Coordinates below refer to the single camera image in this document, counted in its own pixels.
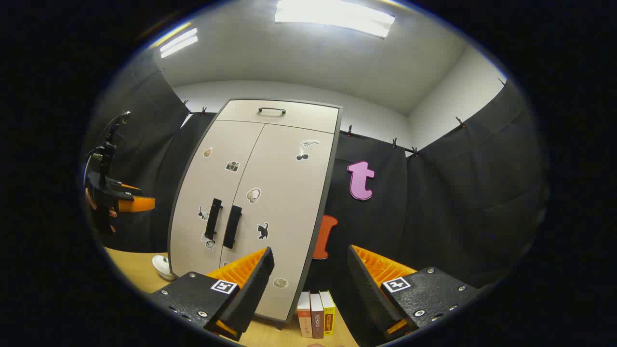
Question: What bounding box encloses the black door handle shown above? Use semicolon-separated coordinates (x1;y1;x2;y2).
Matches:
204;198;223;240
223;205;243;249

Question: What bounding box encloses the cabinet door with cherry sticker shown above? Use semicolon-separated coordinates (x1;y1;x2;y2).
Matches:
219;124;336;322

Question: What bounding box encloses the beige double-door shoe cabinet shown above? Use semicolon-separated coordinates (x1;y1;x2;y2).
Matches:
167;99;344;328

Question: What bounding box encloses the large ceiling light panel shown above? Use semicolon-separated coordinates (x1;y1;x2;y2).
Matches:
275;0;396;39

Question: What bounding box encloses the small ceiling light panel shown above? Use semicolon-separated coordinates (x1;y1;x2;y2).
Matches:
159;27;199;59

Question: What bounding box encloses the yellow book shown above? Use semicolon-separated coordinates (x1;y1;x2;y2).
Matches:
319;290;337;336

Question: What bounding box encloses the row of black backdrop clips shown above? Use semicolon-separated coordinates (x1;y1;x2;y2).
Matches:
181;77;507;157

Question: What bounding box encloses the brown book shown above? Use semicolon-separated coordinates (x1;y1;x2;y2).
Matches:
310;293;325;339

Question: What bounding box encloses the white round plush toy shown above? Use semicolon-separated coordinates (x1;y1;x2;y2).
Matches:
151;254;177;281

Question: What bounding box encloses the cabinet door with camera sticker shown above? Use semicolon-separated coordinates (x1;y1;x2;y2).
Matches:
169;120;266;278

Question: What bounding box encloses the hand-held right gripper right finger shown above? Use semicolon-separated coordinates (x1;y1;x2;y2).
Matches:
347;244;481;347

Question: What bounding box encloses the orange and white book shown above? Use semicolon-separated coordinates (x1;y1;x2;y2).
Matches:
297;291;313;338

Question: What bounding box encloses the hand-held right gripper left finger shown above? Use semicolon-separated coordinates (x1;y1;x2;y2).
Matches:
146;246;276;342

